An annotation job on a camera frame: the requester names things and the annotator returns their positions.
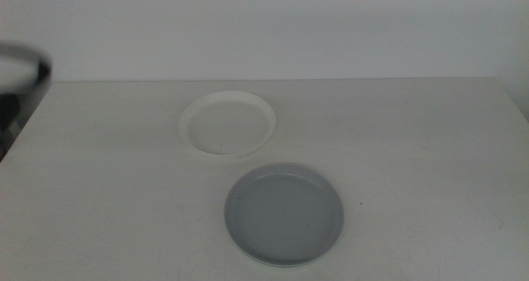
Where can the white shallow bowl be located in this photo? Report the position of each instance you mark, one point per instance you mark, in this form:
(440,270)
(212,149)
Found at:
(227,124)

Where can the grey shallow bowl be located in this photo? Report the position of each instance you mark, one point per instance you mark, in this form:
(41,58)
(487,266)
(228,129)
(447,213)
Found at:
(285,215)

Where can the pale green shallow bowl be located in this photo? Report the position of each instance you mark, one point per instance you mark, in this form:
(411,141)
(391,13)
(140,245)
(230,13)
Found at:
(285,266)

